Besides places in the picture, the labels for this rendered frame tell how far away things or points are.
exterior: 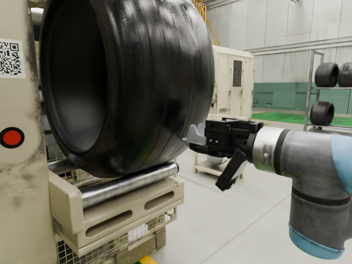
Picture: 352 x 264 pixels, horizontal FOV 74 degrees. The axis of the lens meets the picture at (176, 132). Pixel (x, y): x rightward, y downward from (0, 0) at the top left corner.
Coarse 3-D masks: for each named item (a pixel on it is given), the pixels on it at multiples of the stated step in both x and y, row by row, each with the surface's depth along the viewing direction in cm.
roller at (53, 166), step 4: (60, 160) 79; (64, 160) 79; (68, 160) 80; (48, 164) 76; (52, 164) 76; (56, 164) 77; (60, 164) 78; (64, 164) 78; (68, 164) 79; (72, 164) 80; (48, 168) 75; (52, 168) 76; (56, 168) 76; (60, 168) 77; (64, 168) 78; (68, 168) 79; (72, 168) 80; (76, 168) 82; (56, 172) 77; (60, 172) 78; (64, 172) 79
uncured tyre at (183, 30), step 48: (48, 0) 67; (96, 0) 50; (144, 0) 48; (48, 48) 76; (96, 48) 94; (144, 48) 47; (192, 48) 55; (48, 96) 79; (96, 96) 100; (144, 96) 48; (192, 96) 57; (96, 144) 58; (144, 144) 54
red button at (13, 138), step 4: (8, 132) 48; (12, 132) 49; (16, 132) 49; (4, 136) 48; (8, 136) 48; (12, 136) 49; (16, 136) 49; (4, 140) 48; (8, 140) 48; (12, 140) 49; (16, 140) 49; (8, 144) 49; (12, 144) 49
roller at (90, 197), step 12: (156, 168) 72; (168, 168) 74; (120, 180) 63; (132, 180) 64; (144, 180) 67; (156, 180) 71; (84, 192) 56; (96, 192) 57; (108, 192) 59; (120, 192) 62; (84, 204) 55
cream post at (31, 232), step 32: (0, 0) 45; (0, 32) 46; (32, 32) 50; (32, 64) 50; (0, 96) 47; (32, 96) 51; (0, 128) 48; (32, 128) 52; (0, 160) 48; (32, 160) 53; (0, 192) 49; (32, 192) 53; (0, 224) 50; (32, 224) 54; (0, 256) 50; (32, 256) 55
